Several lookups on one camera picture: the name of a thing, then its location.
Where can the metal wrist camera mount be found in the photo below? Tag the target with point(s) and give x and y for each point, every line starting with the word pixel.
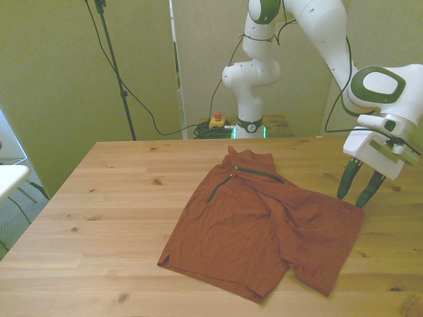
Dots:
pixel 393 151

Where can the white folding table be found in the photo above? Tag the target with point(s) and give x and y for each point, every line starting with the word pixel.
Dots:
pixel 10 178

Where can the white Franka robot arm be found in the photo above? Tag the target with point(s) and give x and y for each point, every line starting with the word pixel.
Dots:
pixel 317 29

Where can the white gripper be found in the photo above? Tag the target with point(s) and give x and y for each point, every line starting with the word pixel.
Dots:
pixel 360 148

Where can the rust orange shorts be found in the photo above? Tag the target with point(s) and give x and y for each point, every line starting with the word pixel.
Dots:
pixel 248 231

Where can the white leaning board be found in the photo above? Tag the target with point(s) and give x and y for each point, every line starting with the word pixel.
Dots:
pixel 11 145

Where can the yellow emergency stop button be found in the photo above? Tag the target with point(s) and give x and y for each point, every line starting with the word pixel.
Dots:
pixel 216 123

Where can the black tripod stand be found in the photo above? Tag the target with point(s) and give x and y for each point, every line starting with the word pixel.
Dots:
pixel 114 62

